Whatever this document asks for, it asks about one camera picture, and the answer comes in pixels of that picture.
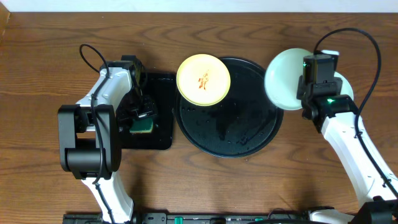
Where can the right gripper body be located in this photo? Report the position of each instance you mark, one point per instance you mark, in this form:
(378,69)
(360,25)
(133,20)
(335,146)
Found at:
(299,91)

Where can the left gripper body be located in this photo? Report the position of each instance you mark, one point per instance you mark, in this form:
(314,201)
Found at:
(144,109)

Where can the green yellow sponge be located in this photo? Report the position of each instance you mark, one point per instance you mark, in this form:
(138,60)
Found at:
(142,126)

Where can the light green plate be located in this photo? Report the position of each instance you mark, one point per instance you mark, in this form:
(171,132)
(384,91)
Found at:
(346,88)
(282,78)

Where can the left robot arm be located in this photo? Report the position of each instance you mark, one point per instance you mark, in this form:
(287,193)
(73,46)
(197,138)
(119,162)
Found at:
(88,133)

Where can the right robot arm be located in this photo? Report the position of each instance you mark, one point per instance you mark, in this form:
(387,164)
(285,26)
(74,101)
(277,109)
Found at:
(330,106)

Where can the black rectangular tray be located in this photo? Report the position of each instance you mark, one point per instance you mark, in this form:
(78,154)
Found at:
(161,86)

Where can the black round tray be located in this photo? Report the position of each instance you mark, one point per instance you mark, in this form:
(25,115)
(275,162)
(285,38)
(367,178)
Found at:
(244,122)

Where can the yellow plate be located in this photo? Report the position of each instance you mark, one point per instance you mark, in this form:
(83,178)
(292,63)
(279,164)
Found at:
(203,80)

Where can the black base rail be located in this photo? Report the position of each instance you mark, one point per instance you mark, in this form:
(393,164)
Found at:
(163,218)

